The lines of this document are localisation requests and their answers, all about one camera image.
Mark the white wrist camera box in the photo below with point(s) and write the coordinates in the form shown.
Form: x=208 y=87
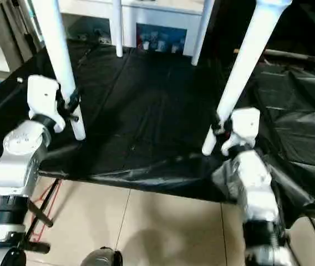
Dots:
x=44 y=100
x=240 y=127

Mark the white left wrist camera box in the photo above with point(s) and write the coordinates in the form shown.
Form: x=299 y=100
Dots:
x=44 y=100

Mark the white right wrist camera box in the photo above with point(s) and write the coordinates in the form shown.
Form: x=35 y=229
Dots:
x=240 y=127

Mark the black flat device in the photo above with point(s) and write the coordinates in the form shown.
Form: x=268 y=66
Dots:
x=301 y=55

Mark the white glass-door cabinet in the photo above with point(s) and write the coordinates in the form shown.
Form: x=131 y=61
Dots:
x=146 y=16

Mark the white plastic table leg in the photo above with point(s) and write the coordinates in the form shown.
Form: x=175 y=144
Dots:
x=117 y=25
x=246 y=72
x=202 y=30
x=60 y=61

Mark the small yellow label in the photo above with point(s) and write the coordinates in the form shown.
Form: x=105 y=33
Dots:
x=237 y=51

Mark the light blue plastic strip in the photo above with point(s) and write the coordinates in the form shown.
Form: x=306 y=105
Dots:
x=34 y=19

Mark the black work mat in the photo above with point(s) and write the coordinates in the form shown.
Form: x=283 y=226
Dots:
x=146 y=111

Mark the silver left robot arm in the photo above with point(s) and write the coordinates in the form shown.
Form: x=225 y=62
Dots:
x=16 y=166

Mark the black metal table frame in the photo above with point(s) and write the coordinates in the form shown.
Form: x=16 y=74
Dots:
x=41 y=216

